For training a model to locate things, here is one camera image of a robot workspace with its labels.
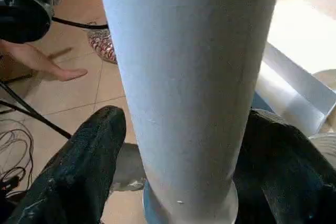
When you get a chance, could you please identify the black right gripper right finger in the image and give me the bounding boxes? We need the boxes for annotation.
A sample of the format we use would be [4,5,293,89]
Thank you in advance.
[233,109,336,224]

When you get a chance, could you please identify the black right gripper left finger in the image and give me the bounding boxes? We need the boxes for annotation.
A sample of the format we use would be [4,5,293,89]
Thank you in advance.
[6,105,127,224]

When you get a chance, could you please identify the white plastic table top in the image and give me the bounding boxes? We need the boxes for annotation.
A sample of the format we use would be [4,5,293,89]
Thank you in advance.
[255,0,336,168]

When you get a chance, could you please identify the white plastic table leg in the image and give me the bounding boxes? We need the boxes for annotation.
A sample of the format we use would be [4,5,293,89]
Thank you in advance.
[94,0,285,224]

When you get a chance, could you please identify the black tripod stand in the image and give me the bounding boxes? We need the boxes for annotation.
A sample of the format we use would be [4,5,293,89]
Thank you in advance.
[0,79,72,141]

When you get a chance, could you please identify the bare human foot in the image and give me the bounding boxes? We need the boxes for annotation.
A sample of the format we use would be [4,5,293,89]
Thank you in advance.
[0,39,89,83]

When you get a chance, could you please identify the red patterned slipper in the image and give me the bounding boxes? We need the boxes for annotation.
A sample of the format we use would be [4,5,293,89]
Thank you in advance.
[86,27,118,66]

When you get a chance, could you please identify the thin black floor cables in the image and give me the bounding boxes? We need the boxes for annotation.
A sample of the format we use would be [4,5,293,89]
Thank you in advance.
[0,118,36,196]

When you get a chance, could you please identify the black floor cable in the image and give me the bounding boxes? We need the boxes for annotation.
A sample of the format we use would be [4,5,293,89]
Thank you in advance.
[50,16,109,30]

